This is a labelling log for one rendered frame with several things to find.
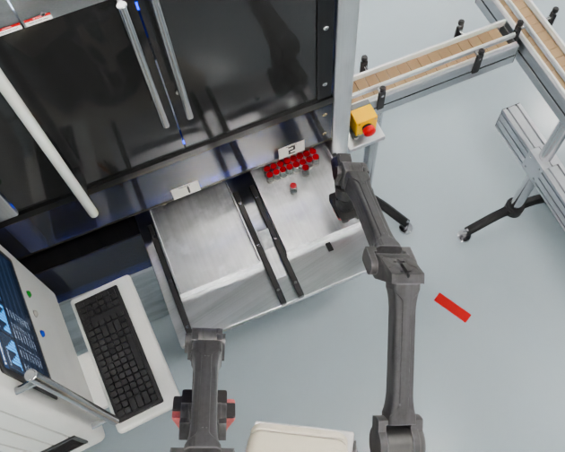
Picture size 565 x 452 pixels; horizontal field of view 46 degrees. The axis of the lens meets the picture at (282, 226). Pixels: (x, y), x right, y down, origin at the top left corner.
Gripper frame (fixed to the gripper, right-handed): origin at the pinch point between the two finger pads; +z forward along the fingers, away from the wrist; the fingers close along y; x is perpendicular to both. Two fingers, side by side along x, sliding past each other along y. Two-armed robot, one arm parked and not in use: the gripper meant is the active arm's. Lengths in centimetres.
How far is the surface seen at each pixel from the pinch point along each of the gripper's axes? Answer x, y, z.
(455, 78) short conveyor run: -57, 36, 1
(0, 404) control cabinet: 90, -37, -49
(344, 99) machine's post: -9.7, 21.5, -27.5
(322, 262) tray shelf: 11.1, -7.3, 5.9
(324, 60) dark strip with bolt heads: -3, 19, -47
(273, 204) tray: 17.4, 16.4, 2.9
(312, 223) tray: 8.9, 5.5, 4.2
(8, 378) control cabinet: 87, -33, -49
